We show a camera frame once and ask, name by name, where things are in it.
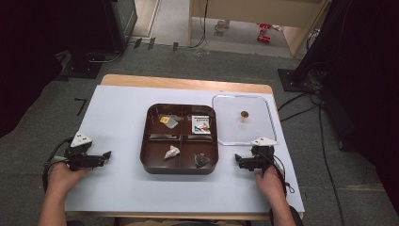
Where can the wooden table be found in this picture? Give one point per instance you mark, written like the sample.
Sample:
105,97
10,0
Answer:
175,82

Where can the person's right hand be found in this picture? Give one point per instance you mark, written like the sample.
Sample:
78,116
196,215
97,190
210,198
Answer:
269,185

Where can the black stand base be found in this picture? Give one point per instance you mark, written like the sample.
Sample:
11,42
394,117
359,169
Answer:
295,80
81,67

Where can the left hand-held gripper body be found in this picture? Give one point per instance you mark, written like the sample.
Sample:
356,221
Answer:
81,158

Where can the small round brown cap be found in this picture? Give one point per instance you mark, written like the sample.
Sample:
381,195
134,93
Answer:
244,114

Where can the brown four-compartment tray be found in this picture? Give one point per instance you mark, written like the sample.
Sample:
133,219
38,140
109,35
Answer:
178,139

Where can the white table mat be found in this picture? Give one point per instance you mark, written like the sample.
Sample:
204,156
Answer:
116,125

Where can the crumpled white paper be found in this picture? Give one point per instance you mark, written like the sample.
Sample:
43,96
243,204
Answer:
172,152

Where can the light wooden desk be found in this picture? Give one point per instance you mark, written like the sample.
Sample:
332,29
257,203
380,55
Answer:
251,9

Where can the crumpled dark wrapper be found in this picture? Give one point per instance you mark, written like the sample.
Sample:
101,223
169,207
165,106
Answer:
201,159

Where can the dark curtain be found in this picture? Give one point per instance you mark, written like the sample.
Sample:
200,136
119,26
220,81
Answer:
34,53
363,78

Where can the clear plastic tray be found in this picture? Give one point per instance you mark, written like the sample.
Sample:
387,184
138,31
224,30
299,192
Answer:
241,132

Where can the person's left hand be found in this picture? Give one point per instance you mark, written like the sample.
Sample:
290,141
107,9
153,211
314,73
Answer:
64,179

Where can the dark cabinet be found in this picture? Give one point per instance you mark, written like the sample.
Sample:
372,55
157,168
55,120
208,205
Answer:
120,22

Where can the grey mug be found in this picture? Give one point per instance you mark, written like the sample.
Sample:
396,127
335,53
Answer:
220,26

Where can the yellow-tagged clear tea bag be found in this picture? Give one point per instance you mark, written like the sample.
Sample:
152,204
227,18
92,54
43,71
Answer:
168,121

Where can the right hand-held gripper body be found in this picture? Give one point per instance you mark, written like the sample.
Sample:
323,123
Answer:
260,157

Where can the white printed packet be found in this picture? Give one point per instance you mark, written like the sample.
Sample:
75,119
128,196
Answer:
201,124

